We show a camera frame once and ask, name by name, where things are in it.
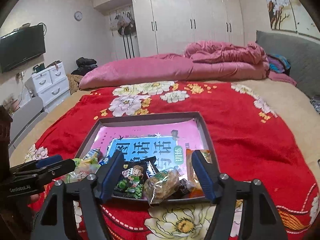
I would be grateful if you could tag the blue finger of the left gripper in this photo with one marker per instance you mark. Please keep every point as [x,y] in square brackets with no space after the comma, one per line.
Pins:
[44,176]
[48,161]

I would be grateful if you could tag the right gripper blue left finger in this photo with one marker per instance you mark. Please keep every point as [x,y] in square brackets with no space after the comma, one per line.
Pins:
[108,176]

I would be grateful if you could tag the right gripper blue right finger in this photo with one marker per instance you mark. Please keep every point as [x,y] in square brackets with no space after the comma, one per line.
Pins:
[207,173]

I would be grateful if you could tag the blue cookie snack packet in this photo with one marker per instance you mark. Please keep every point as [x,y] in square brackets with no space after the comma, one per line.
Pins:
[104,160]

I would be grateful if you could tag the gold wafer snack packet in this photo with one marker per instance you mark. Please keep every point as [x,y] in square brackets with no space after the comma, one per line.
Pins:
[91,158]

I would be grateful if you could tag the green pea snack packet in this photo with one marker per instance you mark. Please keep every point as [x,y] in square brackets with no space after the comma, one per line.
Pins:
[131,180]

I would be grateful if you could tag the green egg roll packet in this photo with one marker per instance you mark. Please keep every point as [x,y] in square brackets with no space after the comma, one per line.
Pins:
[80,173]

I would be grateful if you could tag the clear nut bar packet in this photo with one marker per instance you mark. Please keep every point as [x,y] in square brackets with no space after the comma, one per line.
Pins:
[161,186]

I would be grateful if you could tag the dark shallow box tray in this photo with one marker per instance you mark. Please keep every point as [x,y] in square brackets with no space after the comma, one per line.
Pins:
[151,119]

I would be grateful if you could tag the grey chair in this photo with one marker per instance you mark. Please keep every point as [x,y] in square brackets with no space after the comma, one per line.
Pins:
[24,120]

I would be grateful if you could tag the pink Chinese picture book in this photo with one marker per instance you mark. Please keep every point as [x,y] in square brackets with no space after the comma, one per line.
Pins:
[167,142]

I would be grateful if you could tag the red floral blanket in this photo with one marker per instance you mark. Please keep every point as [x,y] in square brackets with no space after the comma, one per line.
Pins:
[250,139]

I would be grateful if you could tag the white drawer cabinet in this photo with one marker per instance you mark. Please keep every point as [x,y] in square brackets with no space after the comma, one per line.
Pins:
[51,85]

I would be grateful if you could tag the brown fuzzy blanket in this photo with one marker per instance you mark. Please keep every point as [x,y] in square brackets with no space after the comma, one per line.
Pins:
[74,82]

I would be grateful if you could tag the black clothes pile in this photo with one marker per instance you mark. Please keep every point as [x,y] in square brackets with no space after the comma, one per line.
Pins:
[84,66]

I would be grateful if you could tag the beige bed sheet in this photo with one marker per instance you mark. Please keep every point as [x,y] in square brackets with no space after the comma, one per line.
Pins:
[288,101]

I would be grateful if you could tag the pink quilt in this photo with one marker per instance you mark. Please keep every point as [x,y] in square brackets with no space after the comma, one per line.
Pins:
[201,61]

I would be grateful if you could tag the grey patterned cloth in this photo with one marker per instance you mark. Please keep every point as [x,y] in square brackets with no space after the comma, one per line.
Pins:
[315,101]

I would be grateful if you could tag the blue purple clothes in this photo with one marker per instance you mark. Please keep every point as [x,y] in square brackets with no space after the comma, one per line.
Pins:
[279,64]

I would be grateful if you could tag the grey padded headboard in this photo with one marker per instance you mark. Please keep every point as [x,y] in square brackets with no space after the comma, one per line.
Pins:
[301,53]

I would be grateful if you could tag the white wardrobe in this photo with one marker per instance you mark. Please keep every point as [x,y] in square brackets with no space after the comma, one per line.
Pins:
[168,26]

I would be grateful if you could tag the black wall television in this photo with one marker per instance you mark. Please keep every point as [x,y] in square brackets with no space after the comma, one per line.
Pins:
[21,46]

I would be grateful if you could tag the round wall clock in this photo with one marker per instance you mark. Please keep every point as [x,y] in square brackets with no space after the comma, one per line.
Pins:
[78,16]

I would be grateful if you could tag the floral wall painting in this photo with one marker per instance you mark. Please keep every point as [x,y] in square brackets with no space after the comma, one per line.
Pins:
[290,15]

